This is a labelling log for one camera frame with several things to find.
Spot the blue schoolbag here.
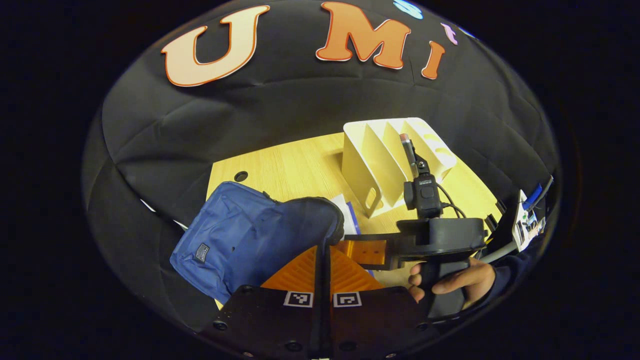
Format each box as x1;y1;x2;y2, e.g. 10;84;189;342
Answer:
170;181;346;305

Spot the black backdrop cloth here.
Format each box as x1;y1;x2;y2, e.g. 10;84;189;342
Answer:
82;0;558;331

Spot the white bookshelf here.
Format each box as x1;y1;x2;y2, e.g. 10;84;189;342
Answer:
341;117;458;219

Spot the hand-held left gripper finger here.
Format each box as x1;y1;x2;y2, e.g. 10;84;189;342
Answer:
327;245;441;360
200;245;323;360

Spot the white electronic device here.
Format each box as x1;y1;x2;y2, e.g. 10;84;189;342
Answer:
515;190;547;251

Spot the grey cable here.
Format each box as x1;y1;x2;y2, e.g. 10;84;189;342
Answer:
481;240;521;264

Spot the dark blue book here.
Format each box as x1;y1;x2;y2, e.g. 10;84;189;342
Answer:
330;194;362;236

